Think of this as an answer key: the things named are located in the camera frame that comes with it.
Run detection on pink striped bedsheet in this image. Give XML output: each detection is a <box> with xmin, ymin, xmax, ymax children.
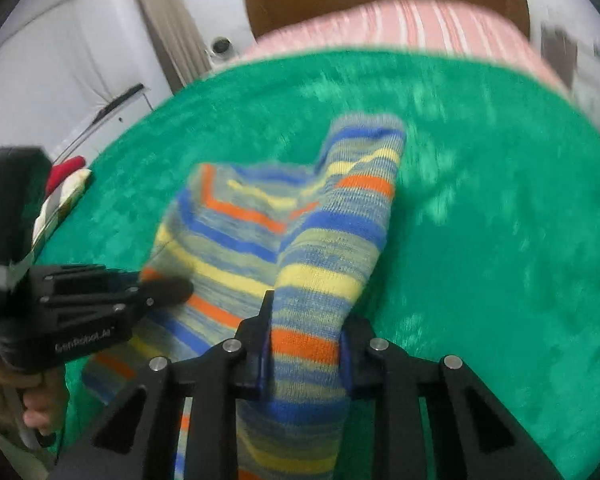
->
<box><xmin>240</xmin><ymin>0</ymin><xmax>568</xmax><ymax>96</ymax></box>

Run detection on black slim object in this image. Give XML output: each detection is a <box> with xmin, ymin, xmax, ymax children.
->
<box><xmin>92</xmin><ymin>83</ymin><xmax>146</xmax><ymax>123</ymax></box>

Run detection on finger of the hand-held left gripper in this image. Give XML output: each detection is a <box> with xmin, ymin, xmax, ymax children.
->
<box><xmin>115</xmin><ymin>277</ymin><xmax>195</xmax><ymax>321</ymax></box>

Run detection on green plush blanket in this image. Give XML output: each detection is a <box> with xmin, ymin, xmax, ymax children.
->
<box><xmin>22</xmin><ymin>49</ymin><xmax>600</xmax><ymax>480</ymax></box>

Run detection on person's left hand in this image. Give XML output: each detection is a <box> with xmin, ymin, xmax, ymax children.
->
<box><xmin>0</xmin><ymin>360</ymin><xmax>71</xmax><ymax>436</ymax></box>

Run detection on striped pillow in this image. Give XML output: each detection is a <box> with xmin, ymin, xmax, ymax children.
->
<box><xmin>32</xmin><ymin>167</ymin><xmax>93</xmax><ymax>251</ymax></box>

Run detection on striped knit pants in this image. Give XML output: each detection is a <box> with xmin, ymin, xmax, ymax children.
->
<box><xmin>82</xmin><ymin>114</ymin><xmax>407</xmax><ymax>480</ymax></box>

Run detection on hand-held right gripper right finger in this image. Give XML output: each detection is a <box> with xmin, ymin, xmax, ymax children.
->
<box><xmin>339</xmin><ymin>316</ymin><xmax>563</xmax><ymax>480</ymax></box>

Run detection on red cloth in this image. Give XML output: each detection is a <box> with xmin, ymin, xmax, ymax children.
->
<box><xmin>46</xmin><ymin>156</ymin><xmax>86</xmax><ymax>196</ymax></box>

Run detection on beige curtain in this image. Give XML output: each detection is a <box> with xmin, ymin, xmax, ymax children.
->
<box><xmin>125</xmin><ymin>0</ymin><xmax>213</xmax><ymax>93</ymax></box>

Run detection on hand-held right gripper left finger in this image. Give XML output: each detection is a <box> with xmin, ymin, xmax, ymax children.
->
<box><xmin>50</xmin><ymin>290</ymin><xmax>276</xmax><ymax>480</ymax></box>

